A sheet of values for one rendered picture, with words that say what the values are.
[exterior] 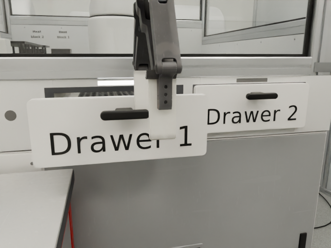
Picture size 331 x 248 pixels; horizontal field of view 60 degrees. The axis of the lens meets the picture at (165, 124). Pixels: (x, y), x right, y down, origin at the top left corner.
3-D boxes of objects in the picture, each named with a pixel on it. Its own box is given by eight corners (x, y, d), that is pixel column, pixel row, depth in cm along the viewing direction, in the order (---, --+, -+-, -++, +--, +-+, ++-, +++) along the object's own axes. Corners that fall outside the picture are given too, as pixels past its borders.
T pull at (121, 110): (150, 118, 44) (150, 109, 44) (100, 121, 42) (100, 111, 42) (146, 114, 47) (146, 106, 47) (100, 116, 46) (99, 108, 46)
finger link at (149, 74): (166, 8, 36) (168, -2, 35) (182, 80, 31) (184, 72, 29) (135, 7, 35) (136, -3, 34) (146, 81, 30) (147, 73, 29)
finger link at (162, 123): (175, 76, 32) (176, 77, 31) (174, 137, 33) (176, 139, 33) (148, 77, 31) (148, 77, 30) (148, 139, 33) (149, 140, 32)
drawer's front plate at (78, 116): (206, 155, 52) (208, 94, 49) (33, 169, 45) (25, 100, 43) (203, 152, 53) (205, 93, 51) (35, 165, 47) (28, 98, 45)
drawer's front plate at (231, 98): (305, 127, 72) (310, 83, 69) (194, 134, 66) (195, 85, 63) (300, 125, 74) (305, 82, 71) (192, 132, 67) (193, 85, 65)
